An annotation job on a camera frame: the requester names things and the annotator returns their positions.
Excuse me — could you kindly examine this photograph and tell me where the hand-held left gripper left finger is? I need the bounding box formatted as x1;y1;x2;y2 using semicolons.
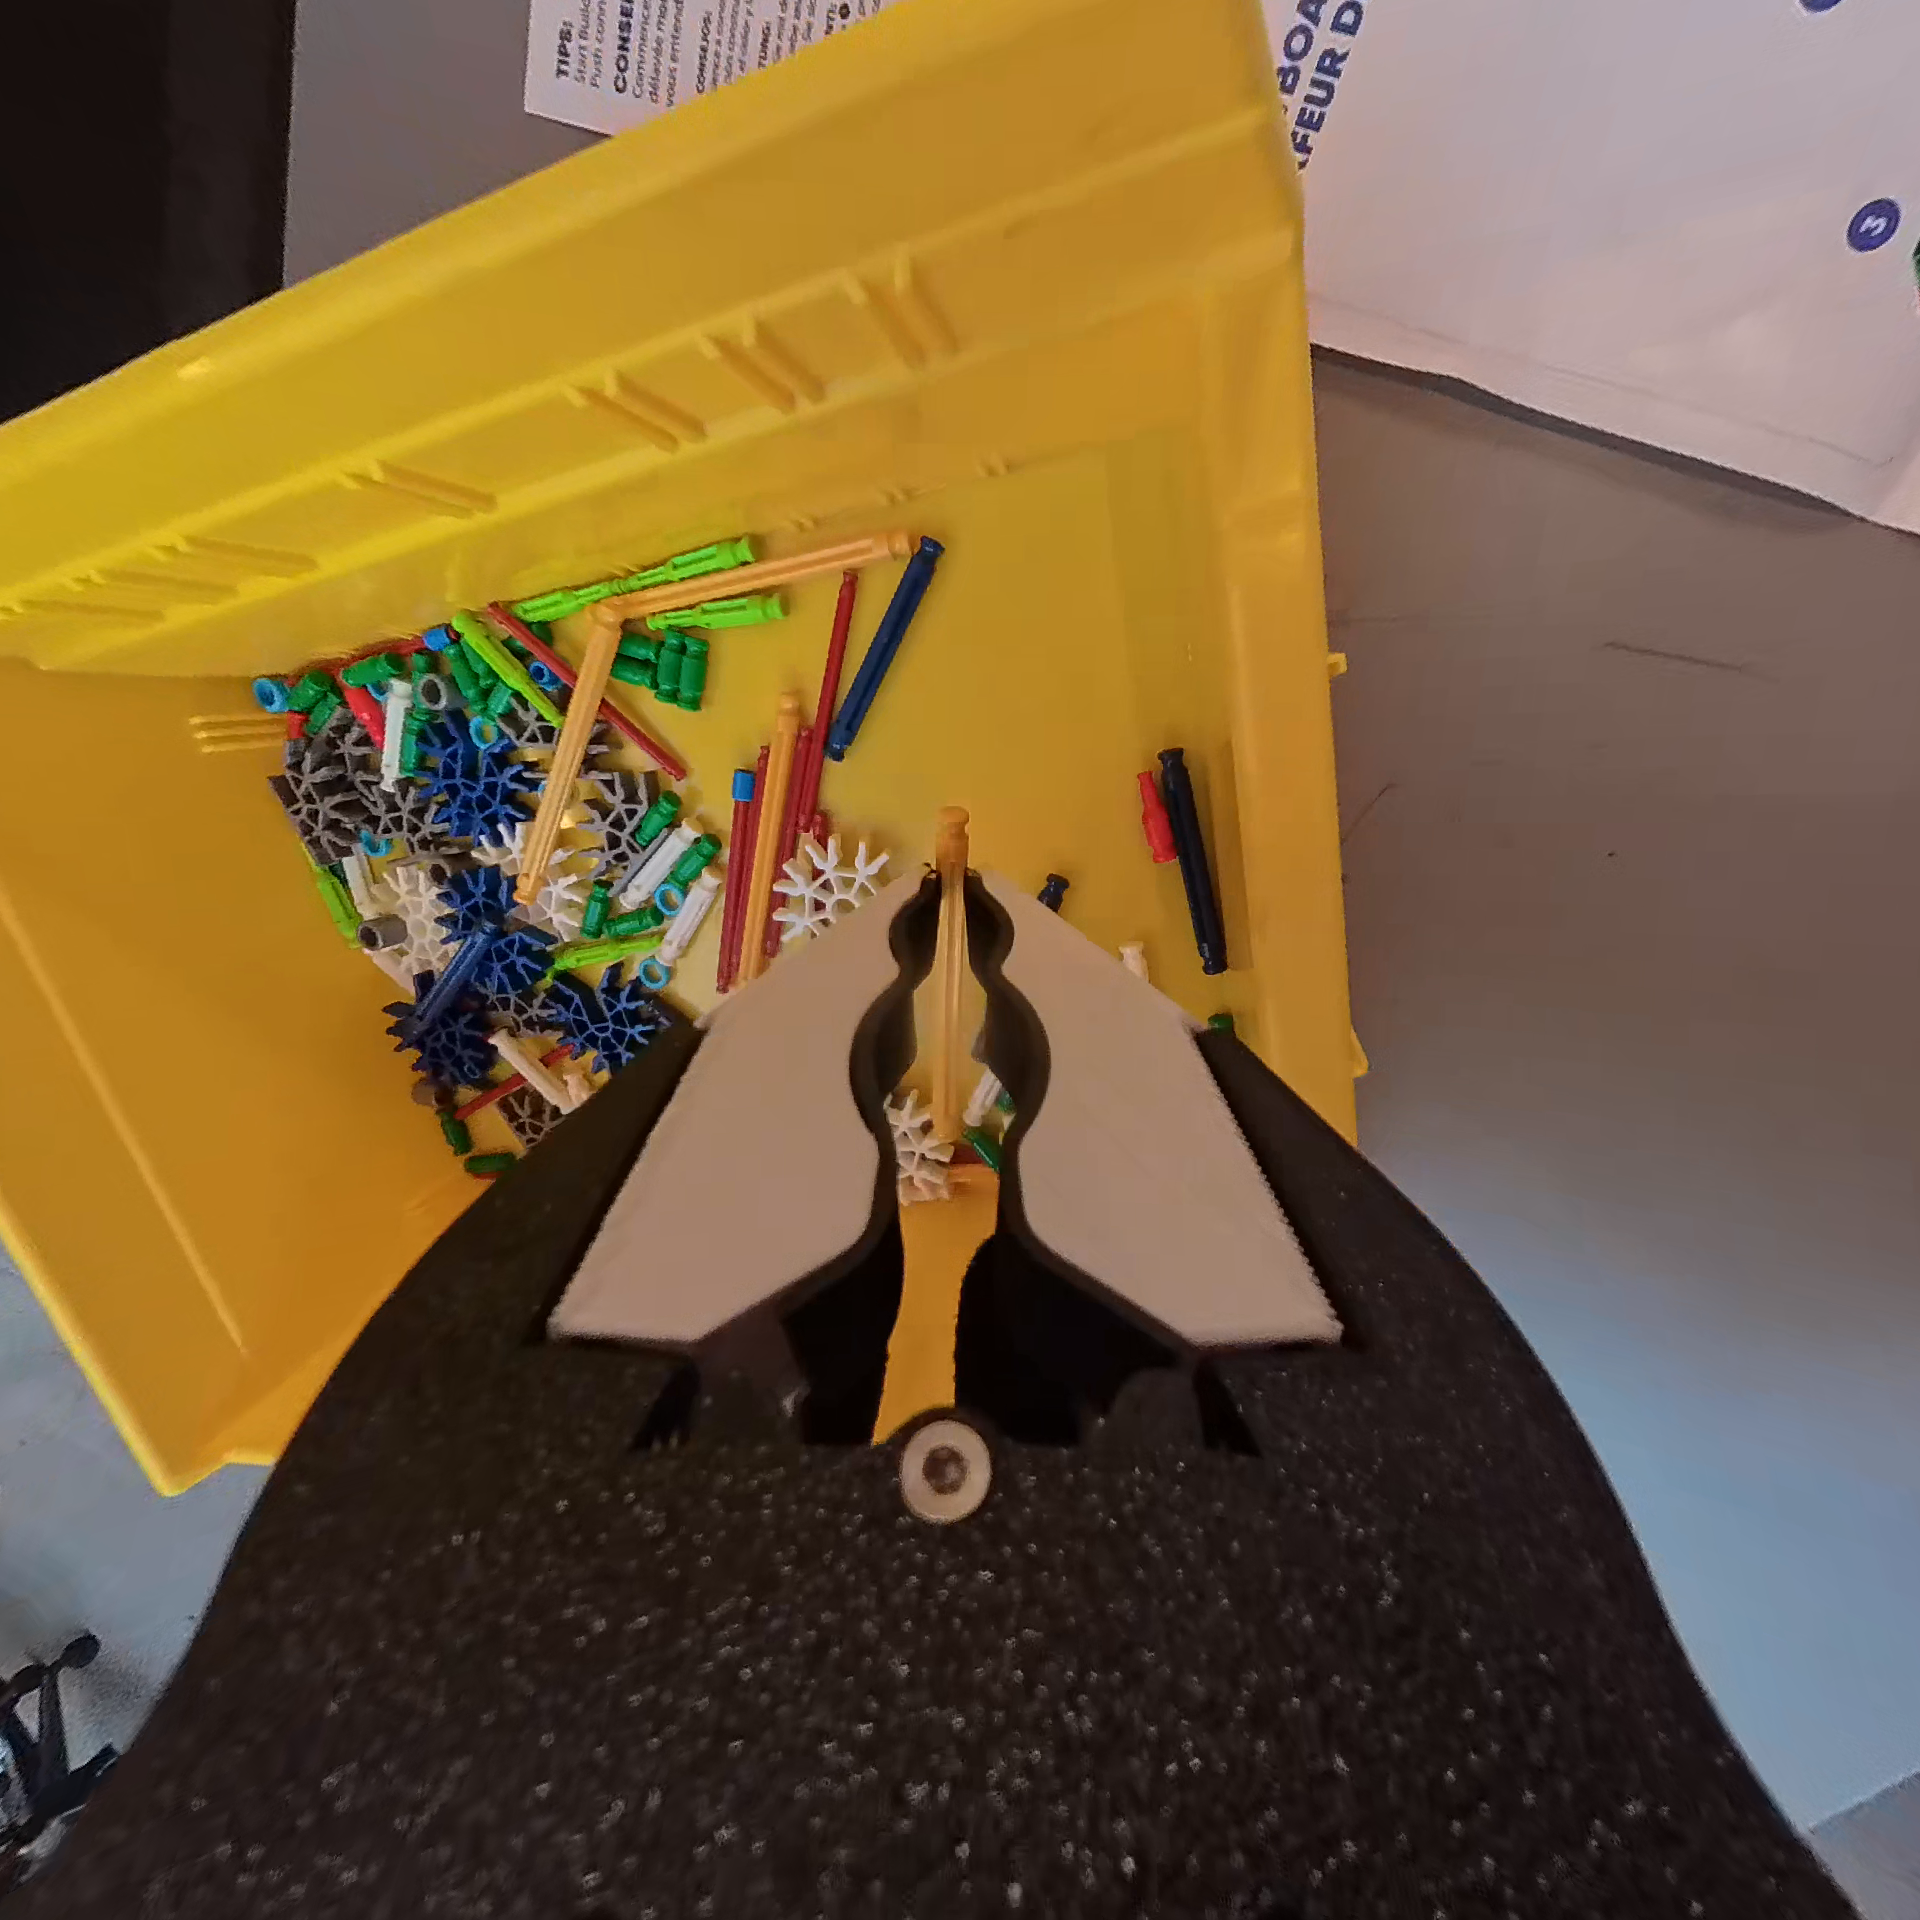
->
550;872;955;1436

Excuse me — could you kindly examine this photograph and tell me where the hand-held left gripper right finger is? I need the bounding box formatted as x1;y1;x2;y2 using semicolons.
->
960;872;1348;1436

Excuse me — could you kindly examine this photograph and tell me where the yellow plastic rod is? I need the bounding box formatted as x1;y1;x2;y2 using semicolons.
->
926;802;981;1177

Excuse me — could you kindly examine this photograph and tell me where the yellow plastic bin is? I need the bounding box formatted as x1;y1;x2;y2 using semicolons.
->
0;0;1374;1497

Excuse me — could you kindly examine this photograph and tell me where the pile of colourful building pieces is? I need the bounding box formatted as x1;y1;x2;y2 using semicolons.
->
188;525;1239;1177

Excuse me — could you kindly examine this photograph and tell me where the white instruction sheet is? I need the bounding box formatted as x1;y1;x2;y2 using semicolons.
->
518;0;1920;538

